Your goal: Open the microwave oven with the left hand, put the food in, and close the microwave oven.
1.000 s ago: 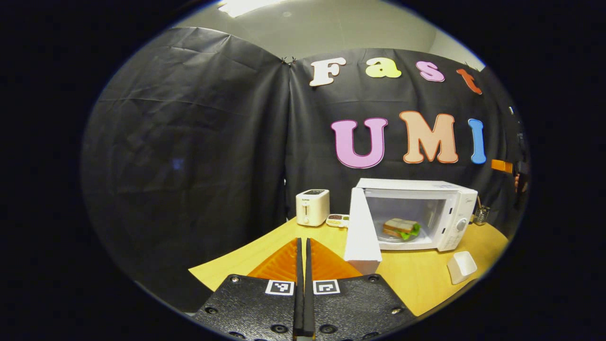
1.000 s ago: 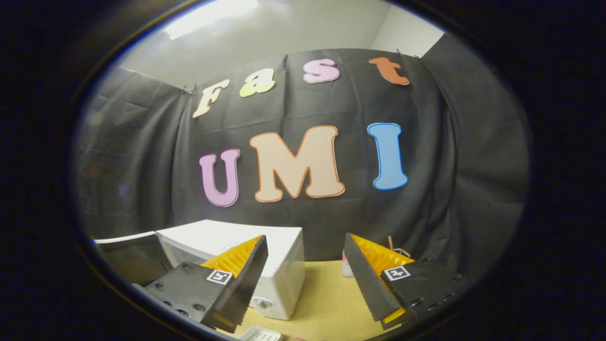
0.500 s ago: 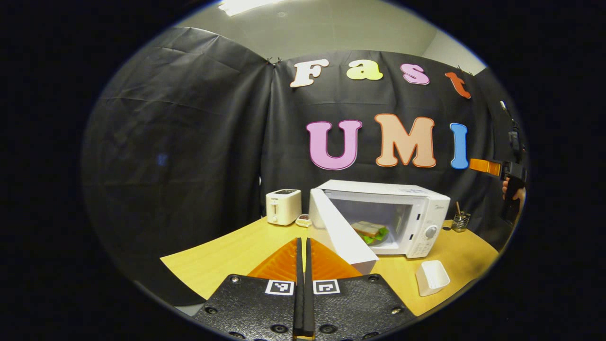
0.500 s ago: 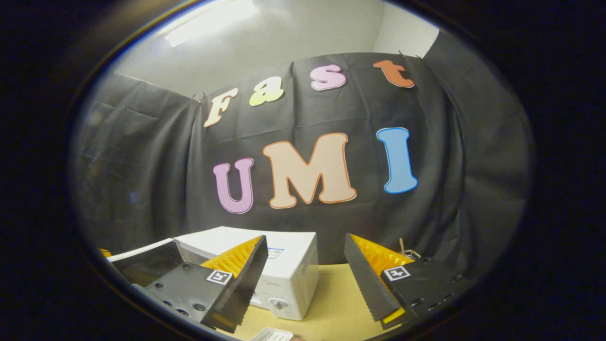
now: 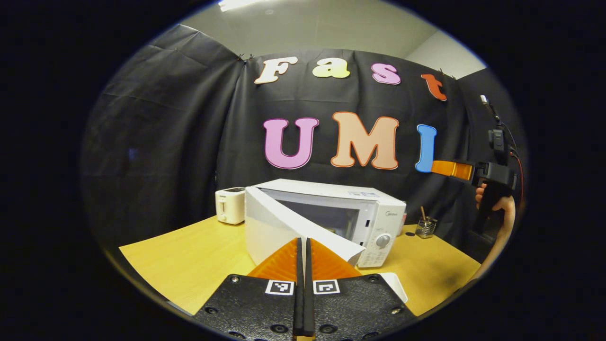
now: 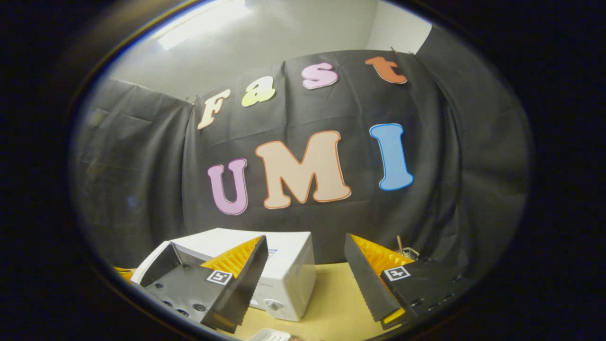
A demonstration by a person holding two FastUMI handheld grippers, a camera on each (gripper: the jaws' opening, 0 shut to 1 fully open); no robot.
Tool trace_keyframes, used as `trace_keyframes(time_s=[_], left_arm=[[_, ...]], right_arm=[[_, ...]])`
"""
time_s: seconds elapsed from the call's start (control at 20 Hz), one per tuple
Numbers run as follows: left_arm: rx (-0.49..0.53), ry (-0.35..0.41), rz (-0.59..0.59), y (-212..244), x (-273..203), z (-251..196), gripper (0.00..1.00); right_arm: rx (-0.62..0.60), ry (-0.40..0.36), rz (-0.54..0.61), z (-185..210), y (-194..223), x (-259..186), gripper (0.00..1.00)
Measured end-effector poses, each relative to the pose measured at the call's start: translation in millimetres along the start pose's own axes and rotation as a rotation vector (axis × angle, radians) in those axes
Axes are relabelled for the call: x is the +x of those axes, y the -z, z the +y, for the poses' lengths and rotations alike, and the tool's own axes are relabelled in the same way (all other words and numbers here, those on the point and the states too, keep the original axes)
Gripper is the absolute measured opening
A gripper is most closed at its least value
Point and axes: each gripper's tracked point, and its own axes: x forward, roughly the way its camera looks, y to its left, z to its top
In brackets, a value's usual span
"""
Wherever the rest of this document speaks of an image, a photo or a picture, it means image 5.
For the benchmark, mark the white toaster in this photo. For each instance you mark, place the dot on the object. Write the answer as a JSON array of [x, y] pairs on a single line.
[[229, 206]]

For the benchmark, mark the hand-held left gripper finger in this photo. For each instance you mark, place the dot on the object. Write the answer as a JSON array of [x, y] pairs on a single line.
[[298, 293], [308, 293]]

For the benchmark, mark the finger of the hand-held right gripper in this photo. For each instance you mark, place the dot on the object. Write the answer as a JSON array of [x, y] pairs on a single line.
[[452, 169]]

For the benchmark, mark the wooden stick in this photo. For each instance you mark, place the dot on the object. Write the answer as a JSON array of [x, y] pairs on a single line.
[[423, 213]]

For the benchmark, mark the ceiling light panel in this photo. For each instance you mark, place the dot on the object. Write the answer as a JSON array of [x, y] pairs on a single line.
[[241, 4]]

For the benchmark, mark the white microwave oven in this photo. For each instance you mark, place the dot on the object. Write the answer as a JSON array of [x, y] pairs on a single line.
[[284, 218]]

